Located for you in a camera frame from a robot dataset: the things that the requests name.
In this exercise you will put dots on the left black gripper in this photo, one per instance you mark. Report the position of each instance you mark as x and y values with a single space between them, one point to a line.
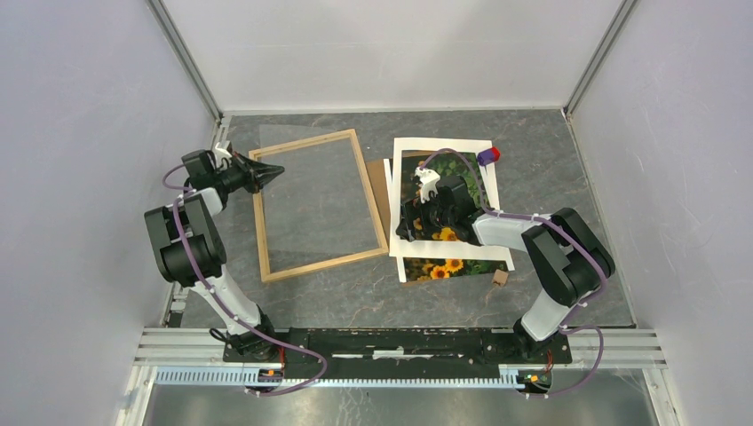
256 175

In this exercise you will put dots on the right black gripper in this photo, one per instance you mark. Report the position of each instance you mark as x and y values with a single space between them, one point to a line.
411 210

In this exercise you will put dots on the wooden picture frame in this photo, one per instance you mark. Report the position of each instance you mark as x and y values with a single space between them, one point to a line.
266 272

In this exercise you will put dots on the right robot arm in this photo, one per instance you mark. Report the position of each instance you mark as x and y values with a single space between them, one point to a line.
570 261

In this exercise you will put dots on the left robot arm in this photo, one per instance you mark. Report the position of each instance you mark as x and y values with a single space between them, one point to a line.
189 251

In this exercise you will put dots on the sunflower photo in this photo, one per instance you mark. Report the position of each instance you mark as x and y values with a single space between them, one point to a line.
421 269

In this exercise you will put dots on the white mat board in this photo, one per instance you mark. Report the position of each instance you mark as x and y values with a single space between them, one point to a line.
432 248

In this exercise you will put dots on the white paper sheet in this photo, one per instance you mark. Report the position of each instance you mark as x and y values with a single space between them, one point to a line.
401 267

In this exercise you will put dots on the brown backing board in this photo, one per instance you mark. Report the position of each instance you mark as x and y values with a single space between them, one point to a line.
380 176

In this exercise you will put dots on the small brown cube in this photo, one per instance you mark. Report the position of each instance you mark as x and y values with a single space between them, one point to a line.
500 278

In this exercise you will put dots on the purple and red block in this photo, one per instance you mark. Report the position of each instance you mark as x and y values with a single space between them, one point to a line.
487 156

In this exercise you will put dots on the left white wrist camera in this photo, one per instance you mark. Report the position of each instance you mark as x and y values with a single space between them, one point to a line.
223 154

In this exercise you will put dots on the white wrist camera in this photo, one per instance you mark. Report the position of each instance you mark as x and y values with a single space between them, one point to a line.
223 154
428 179

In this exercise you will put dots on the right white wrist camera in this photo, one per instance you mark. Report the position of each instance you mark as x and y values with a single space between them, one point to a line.
428 179

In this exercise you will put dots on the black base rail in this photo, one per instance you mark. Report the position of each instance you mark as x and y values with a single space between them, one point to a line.
421 353

